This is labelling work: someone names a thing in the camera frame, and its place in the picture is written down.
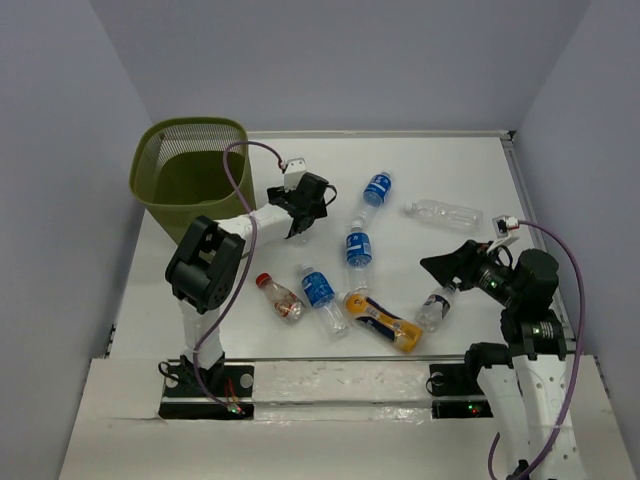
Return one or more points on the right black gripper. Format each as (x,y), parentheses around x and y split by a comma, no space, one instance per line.
(462,262)

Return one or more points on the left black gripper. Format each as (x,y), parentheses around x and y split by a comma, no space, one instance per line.
(277,193)

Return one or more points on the clear plastic bottle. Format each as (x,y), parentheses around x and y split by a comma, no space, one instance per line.
(445,216)

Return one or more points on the blue label bottle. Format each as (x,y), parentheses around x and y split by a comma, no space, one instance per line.
(323,301)
(372,199)
(358,258)

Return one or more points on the red cap small bottle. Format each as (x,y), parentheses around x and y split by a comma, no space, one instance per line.
(287,305)

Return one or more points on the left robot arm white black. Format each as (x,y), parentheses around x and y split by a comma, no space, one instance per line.
(212,261)

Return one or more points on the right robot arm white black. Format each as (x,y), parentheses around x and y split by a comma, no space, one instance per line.
(528,379)

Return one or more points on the green mesh waste bin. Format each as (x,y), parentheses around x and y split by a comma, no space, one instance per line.
(178,171)

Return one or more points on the pepsi label small bottle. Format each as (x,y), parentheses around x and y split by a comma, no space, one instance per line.
(436,307)

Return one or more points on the orange tea bottle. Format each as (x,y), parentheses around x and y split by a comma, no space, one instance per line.
(367,313)

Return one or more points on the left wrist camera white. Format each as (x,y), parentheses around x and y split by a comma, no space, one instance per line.
(295,169)

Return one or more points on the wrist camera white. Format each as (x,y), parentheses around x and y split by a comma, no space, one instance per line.
(295,169)
(506,229)

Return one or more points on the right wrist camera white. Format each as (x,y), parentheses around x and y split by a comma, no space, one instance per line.
(506,229)

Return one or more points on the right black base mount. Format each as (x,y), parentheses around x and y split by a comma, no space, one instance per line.
(454,395)

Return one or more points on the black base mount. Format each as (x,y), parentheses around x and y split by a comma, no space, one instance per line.
(226,396)
(454,395)

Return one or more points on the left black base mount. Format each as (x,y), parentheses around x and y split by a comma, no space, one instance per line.
(226,396)

